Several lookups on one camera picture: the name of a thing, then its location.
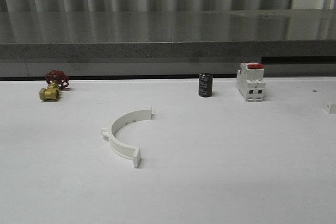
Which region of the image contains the brass valve red handwheel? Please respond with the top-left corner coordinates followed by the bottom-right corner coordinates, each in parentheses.
top-left (39, 70), bottom-right (69, 101)

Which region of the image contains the white circuit breaker red switch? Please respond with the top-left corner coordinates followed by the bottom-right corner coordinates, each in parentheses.
top-left (237, 62), bottom-right (266, 102)

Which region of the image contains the grey stone counter ledge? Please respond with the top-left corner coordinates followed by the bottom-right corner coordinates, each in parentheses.
top-left (1, 9), bottom-right (335, 79)

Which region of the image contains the black cylindrical capacitor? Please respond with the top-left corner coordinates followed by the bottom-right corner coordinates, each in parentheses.
top-left (198, 73), bottom-right (213, 98)

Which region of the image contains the white half pipe clamp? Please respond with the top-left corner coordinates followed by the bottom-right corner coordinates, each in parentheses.
top-left (101, 105), bottom-right (153, 168)
top-left (323, 100), bottom-right (336, 115)

